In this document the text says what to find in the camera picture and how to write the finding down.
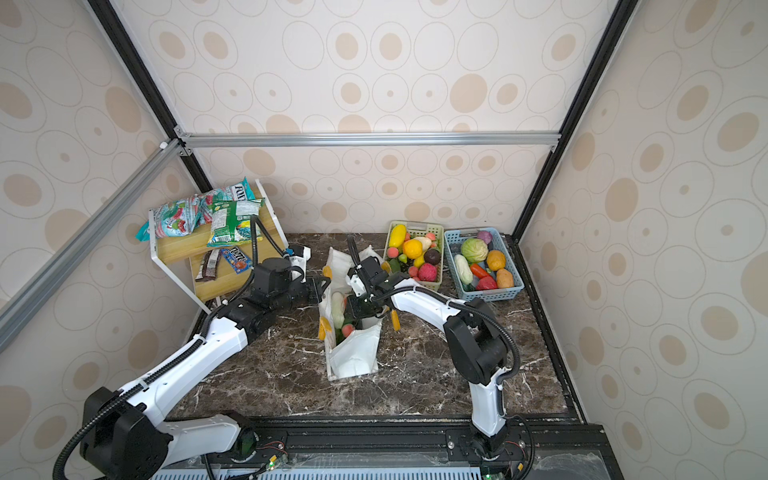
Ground horizontal aluminium rail back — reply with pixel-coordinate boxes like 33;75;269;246
174;131;560;150

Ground brown potato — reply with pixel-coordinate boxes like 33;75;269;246
495;268;515;289

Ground green snack bag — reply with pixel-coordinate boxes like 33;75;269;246
207;199;263;248

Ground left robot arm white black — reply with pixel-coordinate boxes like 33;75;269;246
52;244;330;479

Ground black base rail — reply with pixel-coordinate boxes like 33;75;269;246
105;416;625;480

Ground orange in green basket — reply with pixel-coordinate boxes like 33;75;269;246
402;239;423;260

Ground red pepper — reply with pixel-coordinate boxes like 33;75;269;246
470;263;498;291

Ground green fruit basket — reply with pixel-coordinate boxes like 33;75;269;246
384;221;445;291

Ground brown chocolate bar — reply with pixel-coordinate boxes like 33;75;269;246
195;249;221;283

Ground diagonal aluminium rail left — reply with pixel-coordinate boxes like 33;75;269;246
1;139;182;350

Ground white napa cabbage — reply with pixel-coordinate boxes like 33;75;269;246
331;291;346;330

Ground pink dragon fruit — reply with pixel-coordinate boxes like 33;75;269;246
418;263;438;283

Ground dark brown avocado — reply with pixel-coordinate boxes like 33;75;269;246
423;248;442;266

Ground teal red snack bag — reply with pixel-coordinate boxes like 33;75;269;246
135;196;202;242

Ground white grocery bag yellow handles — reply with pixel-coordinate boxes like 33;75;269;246
318;248;382;381

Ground teal snack bag rear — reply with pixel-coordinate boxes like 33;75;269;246
198;178;256;225

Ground blue vegetable basket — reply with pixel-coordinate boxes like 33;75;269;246
443;227;524;302

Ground blue candy packet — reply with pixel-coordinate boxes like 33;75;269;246
221;246;252;274

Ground white radish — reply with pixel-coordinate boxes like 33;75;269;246
453;254;474;286

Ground orange fruit in blue basket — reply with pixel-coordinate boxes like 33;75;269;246
485;250;507;272

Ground green round cabbage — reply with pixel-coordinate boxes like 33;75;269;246
461;238;489;264

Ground wooden two-tier shelf white frame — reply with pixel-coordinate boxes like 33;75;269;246
146;179;290;316

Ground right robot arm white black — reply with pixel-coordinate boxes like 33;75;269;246
345;235;535;461

